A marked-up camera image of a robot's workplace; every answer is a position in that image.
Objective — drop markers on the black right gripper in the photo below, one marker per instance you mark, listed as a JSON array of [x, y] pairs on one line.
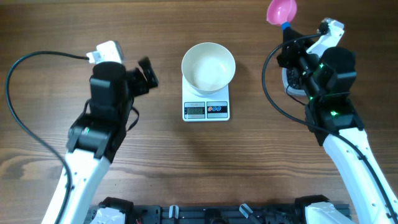
[[291, 51]]

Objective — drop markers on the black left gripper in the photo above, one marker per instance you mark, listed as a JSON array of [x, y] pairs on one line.
[[141, 85]]

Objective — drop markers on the pink scoop with blue handle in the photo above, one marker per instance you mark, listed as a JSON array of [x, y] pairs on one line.
[[281, 12]]

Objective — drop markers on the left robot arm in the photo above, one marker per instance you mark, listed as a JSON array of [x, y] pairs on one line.
[[96, 135]]

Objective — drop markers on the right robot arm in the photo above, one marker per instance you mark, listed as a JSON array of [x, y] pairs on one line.
[[326, 72]]

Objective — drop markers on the white bowl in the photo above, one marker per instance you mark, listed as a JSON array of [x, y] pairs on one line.
[[208, 67]]

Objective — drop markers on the white digital kitchen scale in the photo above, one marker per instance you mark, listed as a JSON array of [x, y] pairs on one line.
[[197, 107]]

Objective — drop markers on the black beans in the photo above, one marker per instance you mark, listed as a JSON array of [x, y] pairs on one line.
[[293, 79]]

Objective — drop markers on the clear plastic bean container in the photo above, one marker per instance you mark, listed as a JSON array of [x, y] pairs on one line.
[[288, 89]]

